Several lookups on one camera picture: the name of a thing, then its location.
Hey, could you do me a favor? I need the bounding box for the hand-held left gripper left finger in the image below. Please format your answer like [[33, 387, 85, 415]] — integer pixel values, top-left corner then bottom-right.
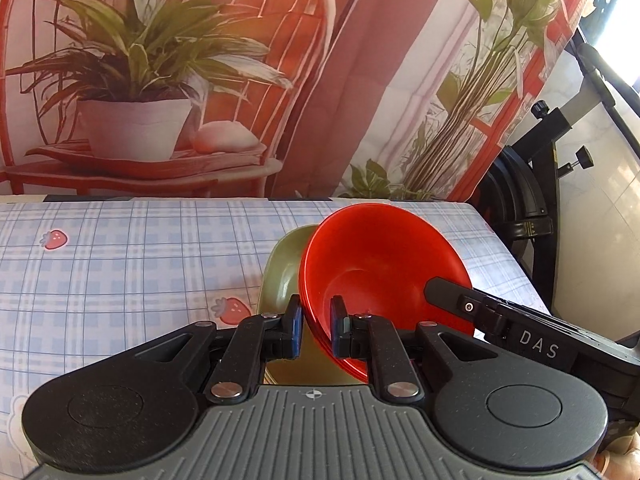
[[131, 295, 304, 406]]

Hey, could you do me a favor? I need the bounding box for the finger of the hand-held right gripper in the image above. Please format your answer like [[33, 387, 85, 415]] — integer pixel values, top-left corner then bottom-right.
[[424, 277, 507, 342]]

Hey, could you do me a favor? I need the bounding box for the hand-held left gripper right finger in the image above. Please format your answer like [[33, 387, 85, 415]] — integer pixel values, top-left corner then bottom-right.
[[330, 295, 501, 404]]

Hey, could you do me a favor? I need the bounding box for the green square plate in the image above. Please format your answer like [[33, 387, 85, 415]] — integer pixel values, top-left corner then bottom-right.
[[260, 225, 372, 387]]

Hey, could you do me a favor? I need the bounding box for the red bowl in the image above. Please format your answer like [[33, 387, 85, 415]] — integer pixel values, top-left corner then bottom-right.
[[298, 205, 474, 382]]

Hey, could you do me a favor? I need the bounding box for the black exercise bike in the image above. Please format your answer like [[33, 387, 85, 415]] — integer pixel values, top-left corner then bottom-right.
[[472, 25, 640, 347]]

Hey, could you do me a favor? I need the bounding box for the blue plaid tablecloth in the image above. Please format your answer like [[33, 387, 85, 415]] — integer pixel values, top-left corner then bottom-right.
[[0, 198, 552, 467]]

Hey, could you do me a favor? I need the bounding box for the printed wall tapestry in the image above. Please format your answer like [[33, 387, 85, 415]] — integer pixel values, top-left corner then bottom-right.
[[0, 0, 607, 204]]

